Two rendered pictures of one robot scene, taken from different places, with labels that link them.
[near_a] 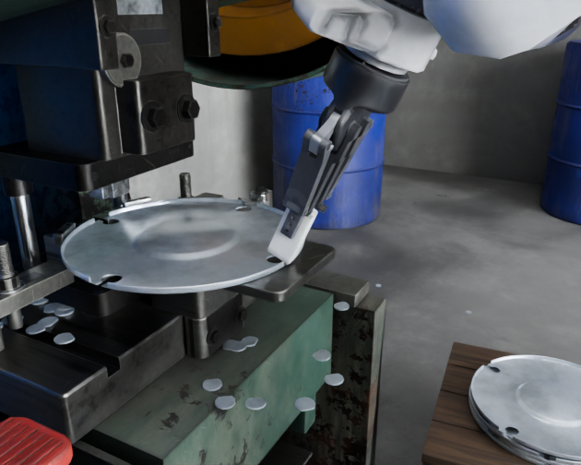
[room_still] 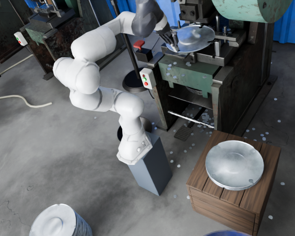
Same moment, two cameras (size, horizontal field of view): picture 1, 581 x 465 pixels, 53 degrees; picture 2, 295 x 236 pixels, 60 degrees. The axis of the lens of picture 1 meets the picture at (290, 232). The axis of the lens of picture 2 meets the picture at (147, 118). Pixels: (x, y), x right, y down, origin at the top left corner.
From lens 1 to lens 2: 160 cm
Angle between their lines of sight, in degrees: 90
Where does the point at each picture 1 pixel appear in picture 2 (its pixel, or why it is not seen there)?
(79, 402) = (163, 48)
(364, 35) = not seen: hidden behind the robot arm
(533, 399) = (233, 156)
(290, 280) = (169, 53)
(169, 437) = (162, 61)
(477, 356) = (269, 153)
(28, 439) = (140, 43)
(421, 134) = not seen: outside the picture
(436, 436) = (220, 133)
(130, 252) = (183, 34)
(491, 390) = (239, 146)
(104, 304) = not seen: hidden behind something
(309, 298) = (209, 71)
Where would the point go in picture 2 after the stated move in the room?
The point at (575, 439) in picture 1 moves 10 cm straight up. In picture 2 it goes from (214, 162) to (213, 151)
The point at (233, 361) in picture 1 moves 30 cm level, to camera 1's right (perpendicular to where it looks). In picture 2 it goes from (182, 64) to (179, 97)
